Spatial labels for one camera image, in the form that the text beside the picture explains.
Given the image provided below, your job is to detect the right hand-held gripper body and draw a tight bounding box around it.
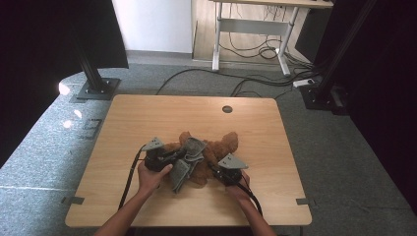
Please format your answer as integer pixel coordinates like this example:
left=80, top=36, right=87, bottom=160
left=215, top=152, right=250, bottom=187

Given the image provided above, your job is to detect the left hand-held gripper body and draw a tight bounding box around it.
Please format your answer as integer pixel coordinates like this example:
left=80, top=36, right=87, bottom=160
left=141, top=136, right=177, bottom=173

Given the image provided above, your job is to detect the grey doll garment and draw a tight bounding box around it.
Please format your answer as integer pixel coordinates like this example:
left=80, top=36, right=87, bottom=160
left=168, top=136, right=209, bottom=195

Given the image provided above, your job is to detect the brown teddy bear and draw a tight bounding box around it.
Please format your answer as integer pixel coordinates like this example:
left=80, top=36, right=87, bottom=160
left=162, top=130, right=240, bottom=189

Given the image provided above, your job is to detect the person's right hand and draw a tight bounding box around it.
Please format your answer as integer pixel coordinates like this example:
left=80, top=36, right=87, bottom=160
left=225, top=171, right=252, bottom=202

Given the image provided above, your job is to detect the person's left hand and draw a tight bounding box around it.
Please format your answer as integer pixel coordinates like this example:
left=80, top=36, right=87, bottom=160
left=137, top=161, right=174, bottom=197

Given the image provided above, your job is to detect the black metal stand with base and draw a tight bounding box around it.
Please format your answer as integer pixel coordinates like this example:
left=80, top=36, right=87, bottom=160
left=69, top=30, right=122, bottom=103
left=299, top=0, right=379, bottom=116

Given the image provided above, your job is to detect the white power strip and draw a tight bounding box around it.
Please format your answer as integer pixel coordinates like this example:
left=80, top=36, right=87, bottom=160
left=292, top=78, right=316, bottom=89

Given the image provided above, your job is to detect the dark curtain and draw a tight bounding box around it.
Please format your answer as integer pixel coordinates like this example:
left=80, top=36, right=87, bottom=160
left=0, top=0, right=130, bottom=168
left=314, top=0, right=417, bottom=215

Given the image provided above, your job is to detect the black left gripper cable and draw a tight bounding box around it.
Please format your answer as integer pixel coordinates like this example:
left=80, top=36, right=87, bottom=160
left=117, top=144, right=148, bottom=211

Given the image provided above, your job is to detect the grey floor outlet frame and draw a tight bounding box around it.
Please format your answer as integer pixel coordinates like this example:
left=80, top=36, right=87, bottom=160
left=78, top=118, right=103, bottom=141

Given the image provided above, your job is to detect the grey table edge bracket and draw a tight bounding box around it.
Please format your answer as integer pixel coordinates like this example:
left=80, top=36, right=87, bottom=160
left=61, top=196, right=86, bottom=206
left=295, top=197, right=318, bottom=207

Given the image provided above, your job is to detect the long black floor cable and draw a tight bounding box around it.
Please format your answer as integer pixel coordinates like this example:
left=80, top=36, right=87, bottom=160
left=154, top=67, right=298, bottom=96

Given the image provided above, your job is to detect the black cable bundle under desk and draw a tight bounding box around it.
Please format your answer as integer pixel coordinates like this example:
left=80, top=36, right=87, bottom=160
left=218, top=31, right=287, bottom=61

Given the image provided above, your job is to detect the white desk frame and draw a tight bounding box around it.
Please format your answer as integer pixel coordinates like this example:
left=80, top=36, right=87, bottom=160
left=209, top=0, right=335, bottom=78

